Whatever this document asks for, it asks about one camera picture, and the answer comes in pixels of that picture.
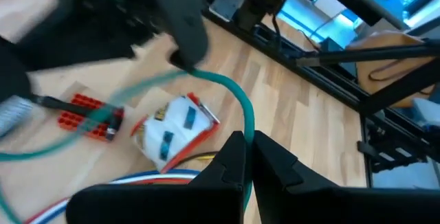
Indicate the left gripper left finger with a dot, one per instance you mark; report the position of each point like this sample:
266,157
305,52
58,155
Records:
227,182

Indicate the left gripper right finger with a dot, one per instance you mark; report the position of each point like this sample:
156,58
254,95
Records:
285,189

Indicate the red tape dispenser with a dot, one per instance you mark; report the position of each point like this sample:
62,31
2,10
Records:
175,128

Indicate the tan wooden board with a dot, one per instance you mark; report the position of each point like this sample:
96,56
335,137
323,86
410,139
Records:
388,66

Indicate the metal mounting bracket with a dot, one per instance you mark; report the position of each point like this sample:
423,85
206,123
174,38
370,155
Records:
227,5

